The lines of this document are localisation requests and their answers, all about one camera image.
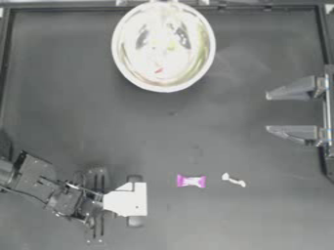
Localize purple candy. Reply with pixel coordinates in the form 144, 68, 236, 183
176, 173, 208, 189

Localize white twisted wrapper candy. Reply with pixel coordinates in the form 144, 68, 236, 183
221, 172, 249, 188

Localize green candy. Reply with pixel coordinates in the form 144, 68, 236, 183
166, 40, 181, 53

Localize steel bowl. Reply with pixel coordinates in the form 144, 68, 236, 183
111, 0, 218, 94

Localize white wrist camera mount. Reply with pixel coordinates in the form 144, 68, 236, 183
102, 181, 149, 219

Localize black table frame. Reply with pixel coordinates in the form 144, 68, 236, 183
0, 0, 334, 128

